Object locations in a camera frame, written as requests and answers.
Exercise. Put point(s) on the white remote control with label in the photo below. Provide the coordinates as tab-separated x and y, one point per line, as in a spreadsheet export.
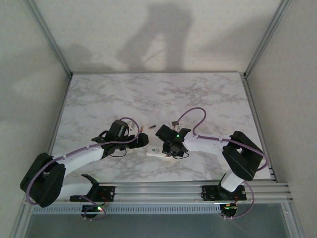
158	152

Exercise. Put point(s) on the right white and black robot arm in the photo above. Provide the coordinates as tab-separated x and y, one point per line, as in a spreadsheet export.
205	143

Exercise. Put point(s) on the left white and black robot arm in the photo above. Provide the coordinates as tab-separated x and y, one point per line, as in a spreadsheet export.
81	156

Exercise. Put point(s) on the aluminium table side rail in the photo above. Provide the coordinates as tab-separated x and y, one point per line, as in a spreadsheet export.
60	109
252	99

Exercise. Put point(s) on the aluminium frame corner post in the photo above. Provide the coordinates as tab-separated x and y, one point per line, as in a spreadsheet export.
50	41
268	37

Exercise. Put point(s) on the aluminium lower frame leg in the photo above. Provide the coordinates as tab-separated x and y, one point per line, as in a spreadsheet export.
292	220
21	220

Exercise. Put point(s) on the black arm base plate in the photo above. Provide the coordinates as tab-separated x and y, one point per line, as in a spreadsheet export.
209	194
110	193

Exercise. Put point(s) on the controller board with LED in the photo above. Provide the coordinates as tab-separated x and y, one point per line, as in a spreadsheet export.
91	212
229	210

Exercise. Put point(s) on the aluminium base rail beam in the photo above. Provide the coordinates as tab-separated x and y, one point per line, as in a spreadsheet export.
158	193

